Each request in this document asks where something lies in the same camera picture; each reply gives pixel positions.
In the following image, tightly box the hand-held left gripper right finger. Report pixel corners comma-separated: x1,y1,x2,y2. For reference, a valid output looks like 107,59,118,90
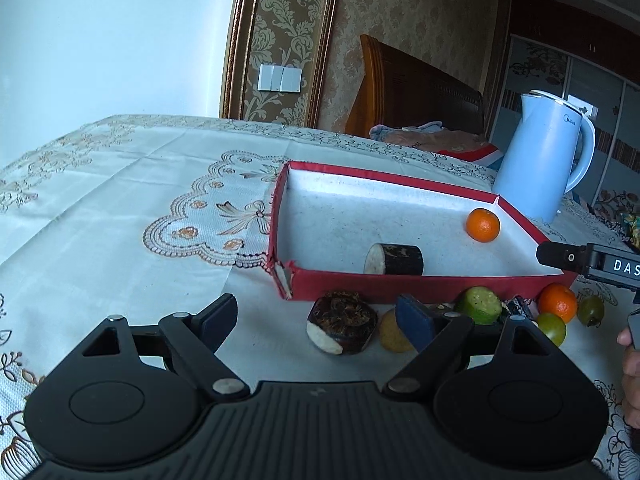
395,295,565,396

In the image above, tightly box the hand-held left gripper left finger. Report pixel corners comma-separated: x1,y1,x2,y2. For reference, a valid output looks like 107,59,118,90
80,292,251,402

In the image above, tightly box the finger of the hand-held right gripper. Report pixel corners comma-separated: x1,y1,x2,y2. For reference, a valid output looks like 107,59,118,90
536,242,592,277

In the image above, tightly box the yellow longan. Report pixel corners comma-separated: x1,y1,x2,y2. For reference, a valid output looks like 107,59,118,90
378,308,416,353

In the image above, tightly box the orange mandarin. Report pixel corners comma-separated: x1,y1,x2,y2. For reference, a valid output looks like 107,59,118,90
466,208,501,243
537,283,578,323

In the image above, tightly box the dark green tomato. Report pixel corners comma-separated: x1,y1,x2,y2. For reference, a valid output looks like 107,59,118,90
576,295,606,328

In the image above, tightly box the dark water chestnut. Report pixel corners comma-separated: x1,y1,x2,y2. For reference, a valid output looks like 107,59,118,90
306,292,379,357

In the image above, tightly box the yellow-green tomato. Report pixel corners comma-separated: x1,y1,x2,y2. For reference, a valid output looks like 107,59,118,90
535,313,567,347

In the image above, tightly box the red cardboard tray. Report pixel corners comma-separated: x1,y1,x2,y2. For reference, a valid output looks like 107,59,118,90
266,161,578,303

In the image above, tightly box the person's right hand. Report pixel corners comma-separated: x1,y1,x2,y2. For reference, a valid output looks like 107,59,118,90
617,327,640,428

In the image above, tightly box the colourful cloth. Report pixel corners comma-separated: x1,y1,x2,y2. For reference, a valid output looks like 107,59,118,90
590,190,640,251

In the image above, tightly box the green lime fruit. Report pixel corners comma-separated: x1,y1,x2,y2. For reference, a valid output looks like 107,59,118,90
454,286,503,325

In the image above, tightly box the dark sugarcane piece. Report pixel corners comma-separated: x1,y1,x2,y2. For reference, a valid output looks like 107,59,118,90
364,242,424,277
502,296,536,321

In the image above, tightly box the light blue electric kettle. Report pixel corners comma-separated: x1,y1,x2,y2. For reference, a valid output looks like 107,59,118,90
492,90,597,223

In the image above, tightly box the bedding pile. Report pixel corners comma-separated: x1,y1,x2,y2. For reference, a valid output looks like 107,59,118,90
369,121,503,168

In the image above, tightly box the sliding door wardrobe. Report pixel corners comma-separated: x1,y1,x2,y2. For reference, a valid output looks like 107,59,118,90
492,35,640,211

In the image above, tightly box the white light switch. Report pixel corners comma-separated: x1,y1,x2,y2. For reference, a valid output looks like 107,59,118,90
258,64,302,93

